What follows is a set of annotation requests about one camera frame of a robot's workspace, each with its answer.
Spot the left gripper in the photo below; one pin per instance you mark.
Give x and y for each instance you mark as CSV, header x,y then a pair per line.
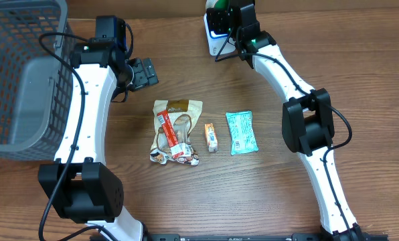
x,y
143,74

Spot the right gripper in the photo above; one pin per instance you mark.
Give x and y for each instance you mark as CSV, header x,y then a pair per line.
x,y
213,15

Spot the green lidded jar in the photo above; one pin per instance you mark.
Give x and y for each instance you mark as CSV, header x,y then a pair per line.
x,y
216,4

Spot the beige snack pouch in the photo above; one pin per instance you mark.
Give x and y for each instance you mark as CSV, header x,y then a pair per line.
x,y
183,115

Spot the red snack bar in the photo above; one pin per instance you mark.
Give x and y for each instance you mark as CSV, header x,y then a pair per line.
x,y
175,147

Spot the small orange snack packet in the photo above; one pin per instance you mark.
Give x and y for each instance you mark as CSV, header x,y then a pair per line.
x,y
211,138

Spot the teal orange snack packet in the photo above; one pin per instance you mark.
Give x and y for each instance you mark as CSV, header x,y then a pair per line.
x,y
243,140

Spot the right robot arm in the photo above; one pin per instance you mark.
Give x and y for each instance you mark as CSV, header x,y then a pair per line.
x,y
307,116

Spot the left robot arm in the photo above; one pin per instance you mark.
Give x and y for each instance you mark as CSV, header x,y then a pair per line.
x,y
78,184

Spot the white barcode scanner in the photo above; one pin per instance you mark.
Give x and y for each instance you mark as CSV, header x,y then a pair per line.
x,y
216,41

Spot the grey plastic mesh basket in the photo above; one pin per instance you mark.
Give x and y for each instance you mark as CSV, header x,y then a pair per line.
x,y
35,89

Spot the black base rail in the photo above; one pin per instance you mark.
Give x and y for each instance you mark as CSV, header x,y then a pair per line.
x,y
293,237

